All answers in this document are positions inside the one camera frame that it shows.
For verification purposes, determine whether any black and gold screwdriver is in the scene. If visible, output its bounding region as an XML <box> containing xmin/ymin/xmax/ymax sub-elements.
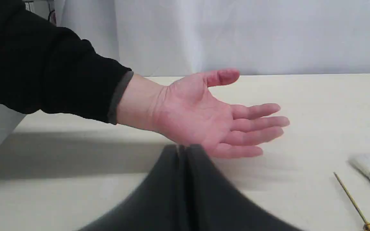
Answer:
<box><xmin>333</xmin><ymin>172</ymin><xmax>370</xmax><ymax>231</ymax></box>

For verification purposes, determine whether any open bare human hand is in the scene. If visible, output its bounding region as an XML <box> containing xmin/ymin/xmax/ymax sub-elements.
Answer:
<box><xmin>153</xmin><ymin>69</ymin><xmax>290</xmax><ymax>159</ymax></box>

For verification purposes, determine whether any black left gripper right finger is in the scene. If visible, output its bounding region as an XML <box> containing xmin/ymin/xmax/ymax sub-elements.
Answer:
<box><xmin>183</xmin><ymin>145</ymin><xmax>298</xmax><ymax>231</ymax></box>

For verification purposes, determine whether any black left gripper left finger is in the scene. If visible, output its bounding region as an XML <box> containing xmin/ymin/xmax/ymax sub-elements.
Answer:
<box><xmin>81</xmin><ymin>145</ymin><xmax>180</xmax><ymax>231</ymax></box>

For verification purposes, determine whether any forearm in black sleeve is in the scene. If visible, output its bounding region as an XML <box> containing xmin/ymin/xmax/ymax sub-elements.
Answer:
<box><xmin>0</xmin><ymin>0</ymin><xmax>166</xmax><ymax>135</ymax></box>

